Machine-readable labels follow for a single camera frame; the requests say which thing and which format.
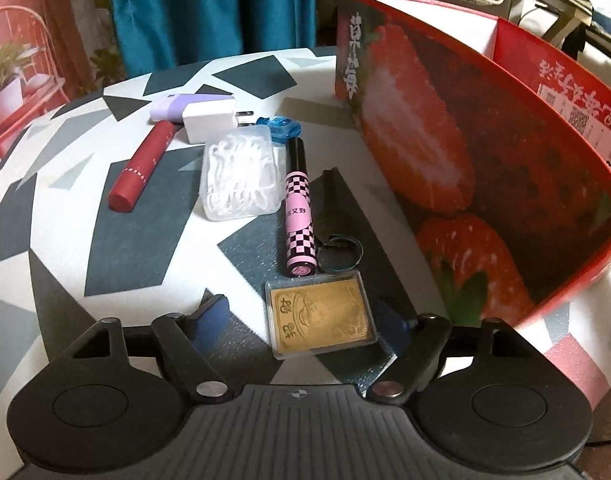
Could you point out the white desk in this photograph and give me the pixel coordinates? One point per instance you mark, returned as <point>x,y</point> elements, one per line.
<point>570,16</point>

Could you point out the white charger plug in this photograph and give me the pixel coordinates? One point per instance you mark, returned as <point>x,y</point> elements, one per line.
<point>203,128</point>

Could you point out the clear box of floss picks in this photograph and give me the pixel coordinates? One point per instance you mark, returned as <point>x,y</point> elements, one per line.
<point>239,176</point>

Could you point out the geometric patterned tablecloth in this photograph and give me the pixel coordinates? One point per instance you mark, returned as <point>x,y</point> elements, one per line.
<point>82,395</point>

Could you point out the gold card in case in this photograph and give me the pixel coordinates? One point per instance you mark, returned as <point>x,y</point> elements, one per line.
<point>318,314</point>

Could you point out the lilac cylinder tube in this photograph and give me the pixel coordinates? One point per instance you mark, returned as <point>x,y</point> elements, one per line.
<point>170,108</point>

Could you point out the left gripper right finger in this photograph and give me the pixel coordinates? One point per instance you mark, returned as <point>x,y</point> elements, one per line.
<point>417,344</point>

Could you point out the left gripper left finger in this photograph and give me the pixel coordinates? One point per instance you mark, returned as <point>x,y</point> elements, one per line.
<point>184,340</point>

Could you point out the red strawberry cardboard box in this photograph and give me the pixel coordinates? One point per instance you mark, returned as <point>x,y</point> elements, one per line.
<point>506,191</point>

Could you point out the red lipstick tube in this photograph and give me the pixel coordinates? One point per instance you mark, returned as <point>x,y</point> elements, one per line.
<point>134,176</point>

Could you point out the pink checkered black pen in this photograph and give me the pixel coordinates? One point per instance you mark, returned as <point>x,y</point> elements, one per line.
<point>300,240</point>

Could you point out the teal curtain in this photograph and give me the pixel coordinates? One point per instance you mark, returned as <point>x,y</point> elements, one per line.
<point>160,34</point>

